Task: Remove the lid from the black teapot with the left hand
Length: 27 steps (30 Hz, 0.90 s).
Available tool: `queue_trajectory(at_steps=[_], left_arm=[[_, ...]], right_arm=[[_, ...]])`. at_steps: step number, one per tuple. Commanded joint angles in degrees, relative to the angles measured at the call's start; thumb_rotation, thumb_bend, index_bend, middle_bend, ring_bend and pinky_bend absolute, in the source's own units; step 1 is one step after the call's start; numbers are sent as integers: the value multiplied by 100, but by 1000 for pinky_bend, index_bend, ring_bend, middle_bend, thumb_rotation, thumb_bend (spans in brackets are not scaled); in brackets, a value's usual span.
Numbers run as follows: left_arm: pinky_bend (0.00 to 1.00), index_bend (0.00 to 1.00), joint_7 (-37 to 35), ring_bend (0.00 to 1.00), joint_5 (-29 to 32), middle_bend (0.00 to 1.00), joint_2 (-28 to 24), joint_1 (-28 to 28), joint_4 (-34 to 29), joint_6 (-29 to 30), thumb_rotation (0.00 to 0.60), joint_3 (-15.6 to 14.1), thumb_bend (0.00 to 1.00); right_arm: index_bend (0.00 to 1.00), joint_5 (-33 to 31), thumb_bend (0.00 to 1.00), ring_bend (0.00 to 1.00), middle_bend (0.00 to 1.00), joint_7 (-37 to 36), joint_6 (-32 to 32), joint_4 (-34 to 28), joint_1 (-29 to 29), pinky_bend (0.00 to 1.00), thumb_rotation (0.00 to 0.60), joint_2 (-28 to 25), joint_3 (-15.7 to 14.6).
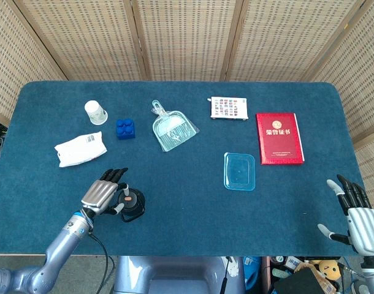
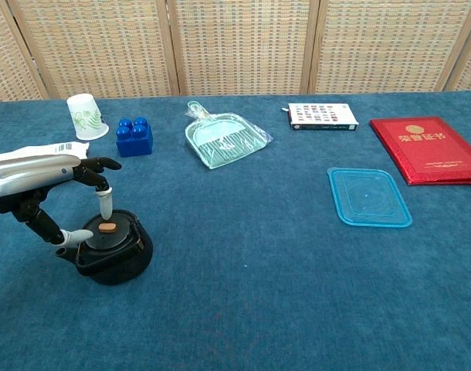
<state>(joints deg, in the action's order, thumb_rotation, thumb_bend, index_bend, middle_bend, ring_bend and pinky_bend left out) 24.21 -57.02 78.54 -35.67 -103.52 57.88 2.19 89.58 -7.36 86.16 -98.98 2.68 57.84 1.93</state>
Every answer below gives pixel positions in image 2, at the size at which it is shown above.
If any white plastic packet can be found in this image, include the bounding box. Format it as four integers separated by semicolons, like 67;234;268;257
0;141;90;163

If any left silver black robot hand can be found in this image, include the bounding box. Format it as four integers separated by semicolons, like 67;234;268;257
0;154;123;248

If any small black teapot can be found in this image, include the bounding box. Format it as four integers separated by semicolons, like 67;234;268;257
56;209;154;286

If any teal dustpan set in bag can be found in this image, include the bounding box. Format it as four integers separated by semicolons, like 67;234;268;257
183;100;273;171

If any blue toy building block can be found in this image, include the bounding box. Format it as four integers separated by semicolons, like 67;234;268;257
116;116;154;158

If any blue carpet table mat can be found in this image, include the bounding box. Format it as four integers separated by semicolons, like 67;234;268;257
0;89;471;371

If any white paper cup leaf print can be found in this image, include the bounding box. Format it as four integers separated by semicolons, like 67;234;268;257
66;94;110;141

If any red certificate folder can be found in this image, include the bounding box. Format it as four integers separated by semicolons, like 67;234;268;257
369;116;471;186

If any white book with pattern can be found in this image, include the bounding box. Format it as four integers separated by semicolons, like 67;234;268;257
287;102;360;131

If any clear blue plastic container lid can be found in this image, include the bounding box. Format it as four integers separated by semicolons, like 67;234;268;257
327;166;413;228

